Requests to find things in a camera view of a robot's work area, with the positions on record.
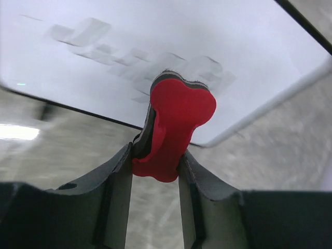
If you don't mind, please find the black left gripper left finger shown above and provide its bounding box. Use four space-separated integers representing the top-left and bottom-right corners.
1 144 132 248

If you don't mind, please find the red bone-shaped eraser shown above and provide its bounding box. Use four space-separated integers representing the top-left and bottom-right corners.
132 70 217 183

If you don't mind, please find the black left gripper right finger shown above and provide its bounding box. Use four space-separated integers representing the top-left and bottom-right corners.
178 153 331 248

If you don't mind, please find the small white whiteboard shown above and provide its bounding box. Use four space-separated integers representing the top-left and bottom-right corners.
1 1 331 147

